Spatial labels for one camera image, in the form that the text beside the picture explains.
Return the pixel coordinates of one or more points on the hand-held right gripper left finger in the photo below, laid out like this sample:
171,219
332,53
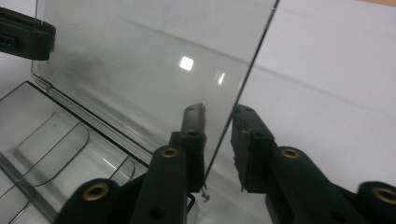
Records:
174,174

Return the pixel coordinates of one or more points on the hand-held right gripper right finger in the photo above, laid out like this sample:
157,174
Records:
280,180

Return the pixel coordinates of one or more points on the clear plastic compartment box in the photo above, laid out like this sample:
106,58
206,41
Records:
140,62

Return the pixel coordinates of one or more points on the wooden table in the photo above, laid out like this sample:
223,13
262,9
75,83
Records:
379,2

